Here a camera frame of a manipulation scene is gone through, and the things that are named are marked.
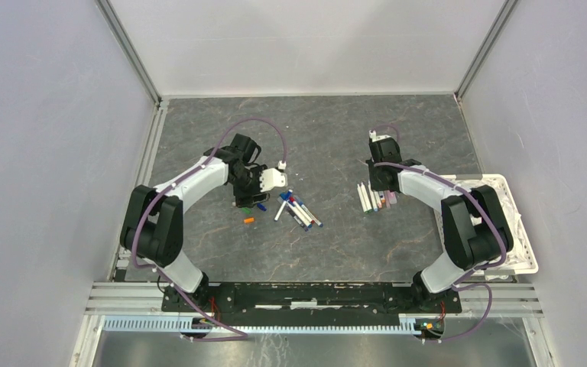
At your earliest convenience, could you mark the pink highlighter pen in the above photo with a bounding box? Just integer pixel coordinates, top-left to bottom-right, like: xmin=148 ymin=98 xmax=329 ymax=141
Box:
xmin=386 ymin=191 xmax=397 ymax=205

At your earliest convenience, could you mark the dark purple pen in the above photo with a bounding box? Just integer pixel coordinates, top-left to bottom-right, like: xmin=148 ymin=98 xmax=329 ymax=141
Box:
xmin=284 ymin=204 xmax=309 ymax=232

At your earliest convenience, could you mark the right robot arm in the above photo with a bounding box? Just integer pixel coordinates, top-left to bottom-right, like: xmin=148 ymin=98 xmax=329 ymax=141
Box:
xmin=366 ymin=130 xmax=514 ymax=312

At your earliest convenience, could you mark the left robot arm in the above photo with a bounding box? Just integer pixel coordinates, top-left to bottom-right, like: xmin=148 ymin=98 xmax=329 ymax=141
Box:
xmin=121 ymin=134 xmax=270 ymax=312

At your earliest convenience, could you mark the slotted cable duct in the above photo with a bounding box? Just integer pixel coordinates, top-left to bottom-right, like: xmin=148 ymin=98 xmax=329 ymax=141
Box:
xmin=102 ymin=316 xmax=420 ymax=336

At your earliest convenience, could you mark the white plastic basket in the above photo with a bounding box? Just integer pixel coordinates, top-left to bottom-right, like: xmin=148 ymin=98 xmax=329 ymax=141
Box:
xmin=426 ymin=175 xmax=539 ymax=278

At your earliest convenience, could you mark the red capped marker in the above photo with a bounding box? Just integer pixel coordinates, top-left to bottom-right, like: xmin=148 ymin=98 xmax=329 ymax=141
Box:
xmin=289 ymin=196 xmax=323 ymax=227

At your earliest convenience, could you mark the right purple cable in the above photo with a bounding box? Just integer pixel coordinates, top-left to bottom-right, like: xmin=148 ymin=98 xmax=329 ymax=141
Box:
xmin=369 ymin=123 xmax=508 ymax=346

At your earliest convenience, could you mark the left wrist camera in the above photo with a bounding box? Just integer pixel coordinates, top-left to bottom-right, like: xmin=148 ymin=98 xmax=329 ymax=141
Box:
xmin=258 ymin=161 xmax=288 ymax=193

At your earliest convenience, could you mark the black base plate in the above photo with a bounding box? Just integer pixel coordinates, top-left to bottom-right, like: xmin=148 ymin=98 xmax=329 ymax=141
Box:
xmin=190 ymin=282 xmax=462 ymax=326

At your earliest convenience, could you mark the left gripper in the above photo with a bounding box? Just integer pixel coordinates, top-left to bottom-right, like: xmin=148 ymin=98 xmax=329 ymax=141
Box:
xmin=229 ymin=164 xmax=271 ymax=209

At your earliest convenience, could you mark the orange capped marker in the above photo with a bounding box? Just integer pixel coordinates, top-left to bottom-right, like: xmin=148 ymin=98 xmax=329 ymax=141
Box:
xmin=375 ymin=192 xmax=385 ymax=209

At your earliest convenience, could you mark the light blue capped pen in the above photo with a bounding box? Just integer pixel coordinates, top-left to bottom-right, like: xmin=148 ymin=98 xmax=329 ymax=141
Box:
xmin=368 ymin=182 xmax=380 ymax=212

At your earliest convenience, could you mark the blue capped marker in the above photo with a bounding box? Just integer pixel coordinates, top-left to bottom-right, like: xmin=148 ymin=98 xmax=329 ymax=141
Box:
xmin=284 ymin=199 xmax=313 ymax=229

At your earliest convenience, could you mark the white cloth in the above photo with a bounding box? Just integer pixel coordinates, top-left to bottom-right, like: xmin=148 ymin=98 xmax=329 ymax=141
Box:
xmin=456 ymin=174 xmax=530 ymax=273

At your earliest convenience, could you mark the green capped marker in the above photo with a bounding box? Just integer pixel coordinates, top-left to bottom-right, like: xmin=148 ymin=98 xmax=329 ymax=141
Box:
xmin=357 ymin=182 xmax=374 ymax=213

